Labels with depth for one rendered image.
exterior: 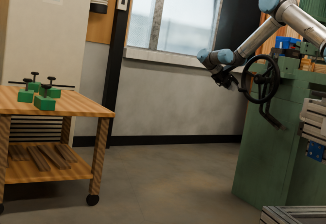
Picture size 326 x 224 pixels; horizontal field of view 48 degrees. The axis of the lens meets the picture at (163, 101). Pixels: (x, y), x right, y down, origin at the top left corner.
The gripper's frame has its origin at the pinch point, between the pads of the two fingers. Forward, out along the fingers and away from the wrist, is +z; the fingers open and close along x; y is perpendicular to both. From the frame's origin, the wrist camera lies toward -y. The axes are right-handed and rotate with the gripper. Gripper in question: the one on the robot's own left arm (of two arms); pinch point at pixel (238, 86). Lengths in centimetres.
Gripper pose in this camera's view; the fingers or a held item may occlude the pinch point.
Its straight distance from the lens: 223.2
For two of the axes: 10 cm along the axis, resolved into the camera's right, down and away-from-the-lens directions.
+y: -5.6, 8.2, -1.4
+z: 6.5, 5.4, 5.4
